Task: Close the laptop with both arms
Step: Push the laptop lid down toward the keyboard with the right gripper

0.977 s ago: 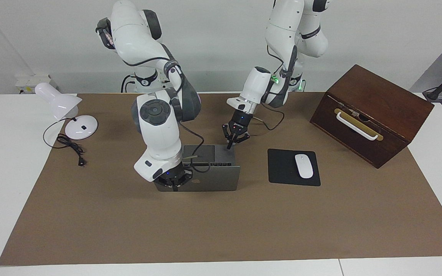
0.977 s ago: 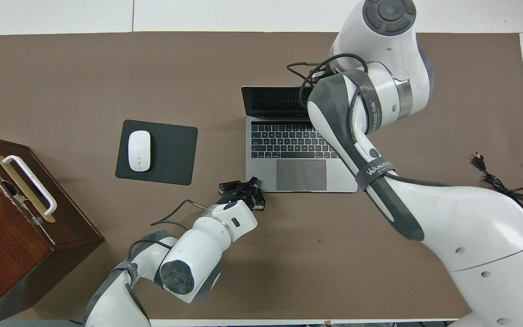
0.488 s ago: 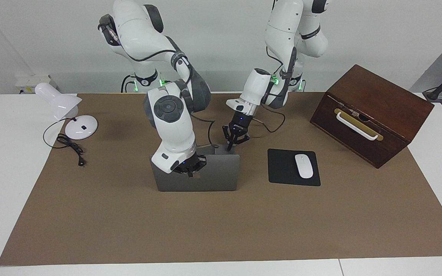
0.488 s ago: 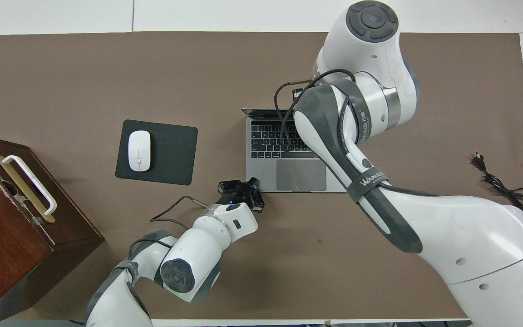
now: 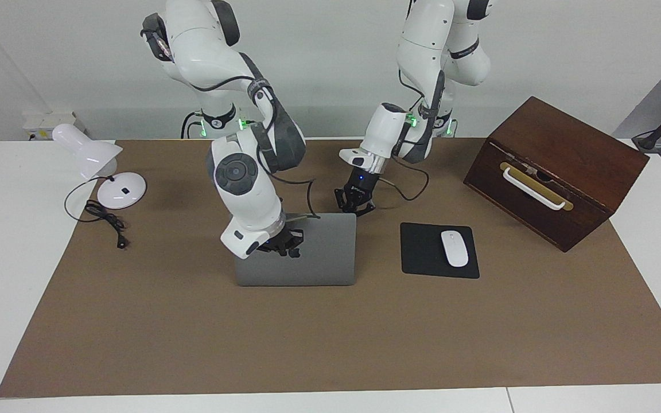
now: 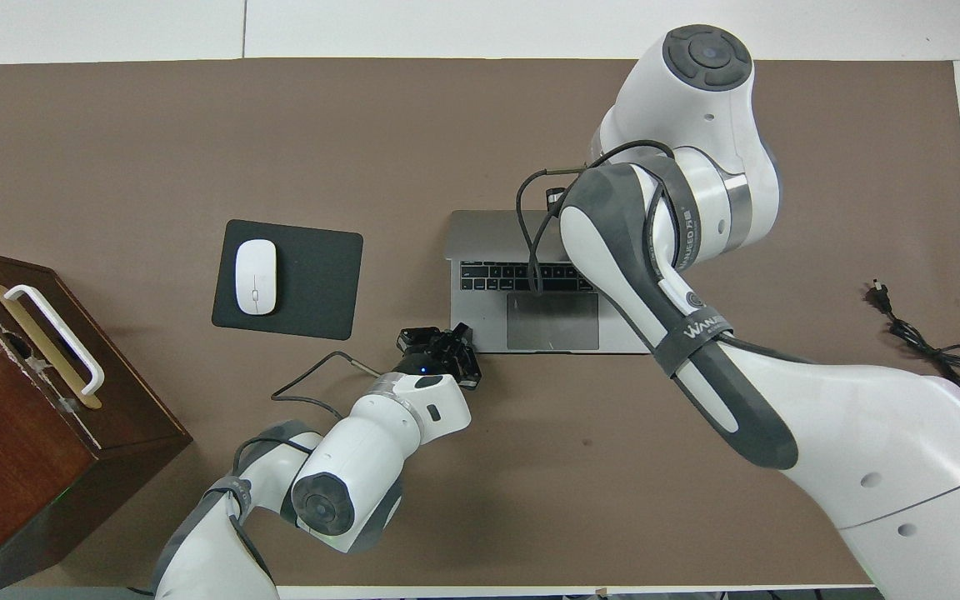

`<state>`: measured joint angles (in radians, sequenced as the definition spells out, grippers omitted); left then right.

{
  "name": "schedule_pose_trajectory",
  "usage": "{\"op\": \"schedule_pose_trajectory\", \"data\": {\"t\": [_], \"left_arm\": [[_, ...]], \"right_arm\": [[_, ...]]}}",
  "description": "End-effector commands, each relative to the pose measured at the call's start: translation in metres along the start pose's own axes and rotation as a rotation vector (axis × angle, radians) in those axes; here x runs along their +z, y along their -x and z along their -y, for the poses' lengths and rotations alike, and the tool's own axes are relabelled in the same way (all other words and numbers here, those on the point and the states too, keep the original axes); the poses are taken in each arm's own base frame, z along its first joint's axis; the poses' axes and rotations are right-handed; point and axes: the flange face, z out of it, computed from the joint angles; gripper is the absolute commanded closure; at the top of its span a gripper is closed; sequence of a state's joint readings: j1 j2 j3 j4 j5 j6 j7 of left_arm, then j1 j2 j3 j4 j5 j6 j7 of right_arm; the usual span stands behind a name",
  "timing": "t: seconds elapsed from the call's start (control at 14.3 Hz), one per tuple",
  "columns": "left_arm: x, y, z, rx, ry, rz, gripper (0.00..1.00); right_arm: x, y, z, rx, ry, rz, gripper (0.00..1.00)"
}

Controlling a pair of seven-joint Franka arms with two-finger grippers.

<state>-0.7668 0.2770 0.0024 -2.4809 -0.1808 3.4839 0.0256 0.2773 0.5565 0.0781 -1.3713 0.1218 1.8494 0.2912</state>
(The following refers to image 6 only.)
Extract white box handle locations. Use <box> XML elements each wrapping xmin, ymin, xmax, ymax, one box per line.
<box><xmin>0</xmin><ymin>283</ymin><xmax>106</xmax><ymax>409</ymax></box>

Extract black lamp power cable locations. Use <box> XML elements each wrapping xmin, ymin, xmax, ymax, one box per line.
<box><xmin>867</xmin><ymin>281</ymin><xmax>960</xmax><ymax>386</ymax></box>

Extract dark brown wooden box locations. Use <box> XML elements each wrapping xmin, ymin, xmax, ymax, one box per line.
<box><xmin>0</xmin><ymin>243</ymin><xmax>193</xmax><ymax>597</ymax></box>

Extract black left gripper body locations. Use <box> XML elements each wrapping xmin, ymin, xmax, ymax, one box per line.
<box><xmin>394</xmin><ymin>337</ymin><xmax>481</xmax><ymax>388</ymax></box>

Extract grey aluminium laptop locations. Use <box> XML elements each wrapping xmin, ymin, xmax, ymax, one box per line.
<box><xmin>444</xmin><ymin>209</ymin><xmax>656</xmax><ymax>355</ymax></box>

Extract white computer mouse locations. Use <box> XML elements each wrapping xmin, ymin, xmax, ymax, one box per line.
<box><xmin>235</xmin><ymin>239</ymin><xmax>278</xmax><ymax>316</ymax></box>

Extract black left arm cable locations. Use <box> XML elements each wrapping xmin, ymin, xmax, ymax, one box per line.
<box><xmin>270</xmin><ymin>350</ymin><xmax>383</xmax><ymax>418</ymax></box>

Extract brown table mat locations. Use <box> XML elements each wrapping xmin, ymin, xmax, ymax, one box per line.
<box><xmin>0</xmin><ymin>58</ymin><xmax>960</xmax><ymax>588</ymax></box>

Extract black mouse pad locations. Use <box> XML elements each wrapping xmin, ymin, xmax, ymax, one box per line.
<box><xmin>212</xmin><ymin>219</ymin><xmax>364</xmax><ymax>341</ymax></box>

